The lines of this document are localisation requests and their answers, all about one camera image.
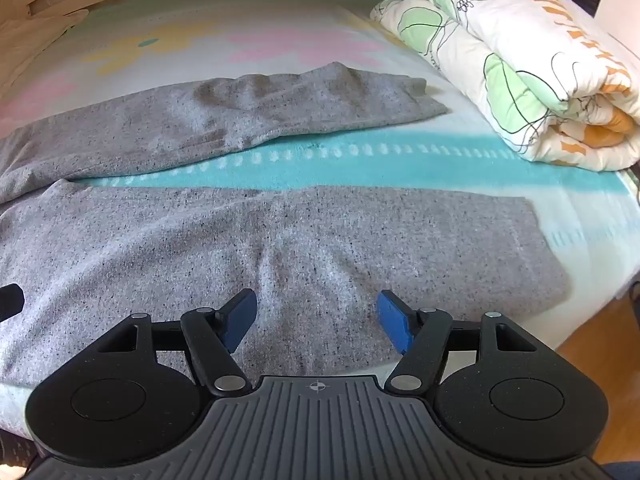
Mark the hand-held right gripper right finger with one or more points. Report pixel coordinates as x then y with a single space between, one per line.
392 319

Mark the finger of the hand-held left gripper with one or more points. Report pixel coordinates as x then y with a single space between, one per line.
11 302

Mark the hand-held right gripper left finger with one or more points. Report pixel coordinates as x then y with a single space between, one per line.
241 320

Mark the grey pants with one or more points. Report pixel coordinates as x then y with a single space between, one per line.
150 250

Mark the flower print bed sheet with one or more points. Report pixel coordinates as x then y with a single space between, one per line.
280 45

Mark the white pillow with green leaves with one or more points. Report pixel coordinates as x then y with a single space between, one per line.
510 50

